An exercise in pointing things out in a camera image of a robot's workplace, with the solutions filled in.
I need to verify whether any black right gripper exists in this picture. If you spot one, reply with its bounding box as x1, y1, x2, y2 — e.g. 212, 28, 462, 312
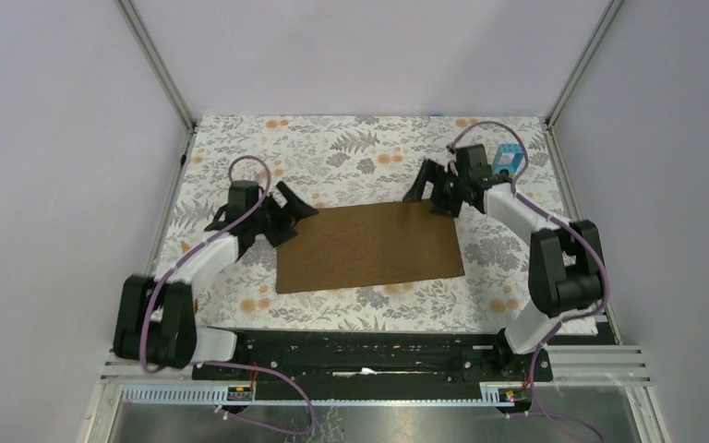
402, 159, 468, 220

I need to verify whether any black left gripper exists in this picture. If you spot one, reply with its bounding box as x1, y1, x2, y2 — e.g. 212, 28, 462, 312
249, 181, 317, 246

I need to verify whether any brown cloth napkin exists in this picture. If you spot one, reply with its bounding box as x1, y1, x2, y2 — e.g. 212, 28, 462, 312
275, 200, 464, 294

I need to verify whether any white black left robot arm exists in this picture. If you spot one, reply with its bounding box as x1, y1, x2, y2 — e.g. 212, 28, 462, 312
113, 180, 318, 379

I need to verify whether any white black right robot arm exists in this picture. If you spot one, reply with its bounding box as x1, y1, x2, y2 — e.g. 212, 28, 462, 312
403, 144, 609, 380

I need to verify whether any colourful toy block structure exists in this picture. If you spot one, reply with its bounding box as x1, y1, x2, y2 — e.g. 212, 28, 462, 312
492, 143, 525, 181

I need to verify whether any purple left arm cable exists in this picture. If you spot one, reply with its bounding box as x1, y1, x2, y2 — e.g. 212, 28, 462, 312
138, 155, 320, 437

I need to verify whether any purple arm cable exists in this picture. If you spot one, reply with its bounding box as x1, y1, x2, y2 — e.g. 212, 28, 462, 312
138, 155, 320, 437
446, 120, 613, 443

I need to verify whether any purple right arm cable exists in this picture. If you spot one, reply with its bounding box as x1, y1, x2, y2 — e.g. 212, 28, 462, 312
446, 120, 613, 443

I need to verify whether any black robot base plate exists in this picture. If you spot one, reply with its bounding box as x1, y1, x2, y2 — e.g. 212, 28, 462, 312
190, 329, 562, 402

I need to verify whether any white slotted cable duct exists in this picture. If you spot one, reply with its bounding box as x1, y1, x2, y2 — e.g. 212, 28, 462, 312
122, 382, 533, 409

